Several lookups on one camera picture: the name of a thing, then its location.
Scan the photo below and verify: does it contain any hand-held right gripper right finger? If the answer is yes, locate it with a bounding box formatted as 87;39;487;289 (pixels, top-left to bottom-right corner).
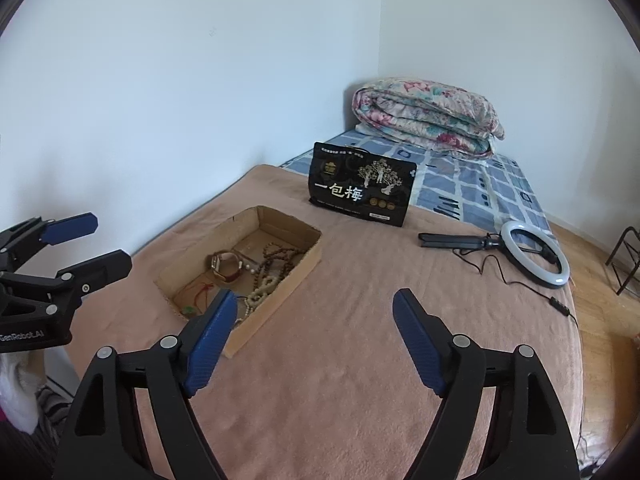
392;287;581;480

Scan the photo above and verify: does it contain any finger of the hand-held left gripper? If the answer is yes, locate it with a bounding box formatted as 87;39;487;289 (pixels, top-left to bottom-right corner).
0;212;99;271
0;249;133;318

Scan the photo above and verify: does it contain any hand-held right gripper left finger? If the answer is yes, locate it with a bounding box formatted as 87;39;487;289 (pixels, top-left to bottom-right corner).
54;288;239;480

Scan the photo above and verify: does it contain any green pendant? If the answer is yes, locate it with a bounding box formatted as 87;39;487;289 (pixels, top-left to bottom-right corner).
175;282;216;318

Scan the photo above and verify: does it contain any white pearl necklace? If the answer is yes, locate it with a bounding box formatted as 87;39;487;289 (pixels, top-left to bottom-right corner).
235;262;281;321

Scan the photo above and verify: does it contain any brown strap wristwatch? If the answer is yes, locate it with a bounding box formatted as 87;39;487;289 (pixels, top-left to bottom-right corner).
209;251;243;282

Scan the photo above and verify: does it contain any cardboard box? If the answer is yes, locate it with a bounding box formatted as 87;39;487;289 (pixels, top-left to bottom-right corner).
153;205;322;359

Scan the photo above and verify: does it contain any brown wooden bead necklace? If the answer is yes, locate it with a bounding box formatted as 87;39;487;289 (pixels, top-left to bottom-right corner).
250;241;303;286

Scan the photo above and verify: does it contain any pink blanket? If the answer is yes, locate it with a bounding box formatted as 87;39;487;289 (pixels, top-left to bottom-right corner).
65;162;586;480

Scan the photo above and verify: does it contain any striped cloth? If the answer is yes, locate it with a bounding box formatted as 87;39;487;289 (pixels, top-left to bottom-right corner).
37;385;76;436

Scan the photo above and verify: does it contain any blue checked bed sheet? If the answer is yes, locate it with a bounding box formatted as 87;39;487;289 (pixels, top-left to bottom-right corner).
277;129;553;233

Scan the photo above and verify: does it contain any black printed package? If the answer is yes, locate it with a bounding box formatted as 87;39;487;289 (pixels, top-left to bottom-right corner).
306;141;418;228

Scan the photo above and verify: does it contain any black metal rack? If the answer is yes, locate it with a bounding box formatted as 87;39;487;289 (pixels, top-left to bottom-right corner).
605;226;640;297

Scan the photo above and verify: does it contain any folded floral quilt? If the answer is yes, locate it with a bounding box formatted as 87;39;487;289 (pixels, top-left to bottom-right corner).
351;77;506;161

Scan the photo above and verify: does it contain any ring light with black stand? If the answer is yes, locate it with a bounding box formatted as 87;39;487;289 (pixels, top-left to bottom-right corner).
418;220;571;289

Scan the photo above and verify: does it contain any black ring light cable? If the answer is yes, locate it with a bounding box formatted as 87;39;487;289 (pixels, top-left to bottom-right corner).
452;252;581;331

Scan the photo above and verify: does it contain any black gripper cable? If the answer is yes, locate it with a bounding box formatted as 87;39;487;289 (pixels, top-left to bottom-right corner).
574;430;601;471

